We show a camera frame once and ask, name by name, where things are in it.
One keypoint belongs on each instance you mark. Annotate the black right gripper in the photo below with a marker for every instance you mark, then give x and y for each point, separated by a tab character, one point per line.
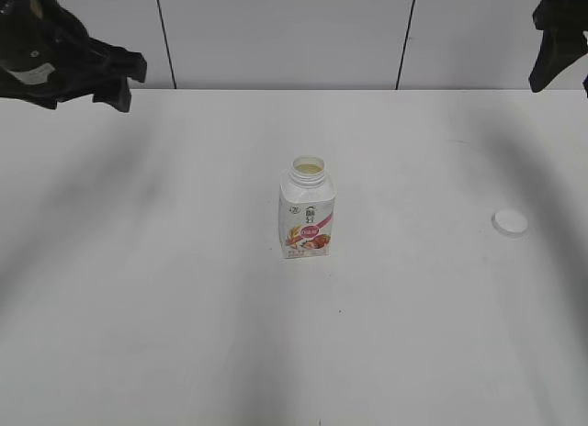
561	45

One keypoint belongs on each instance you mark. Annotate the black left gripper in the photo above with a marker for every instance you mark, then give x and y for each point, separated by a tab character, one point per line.
48	57

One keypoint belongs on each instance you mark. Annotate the white plastic bottle cap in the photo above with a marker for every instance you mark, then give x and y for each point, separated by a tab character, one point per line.
510	222

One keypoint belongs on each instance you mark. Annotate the white yili yogurt bottle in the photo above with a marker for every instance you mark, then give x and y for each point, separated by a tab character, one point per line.
305	208

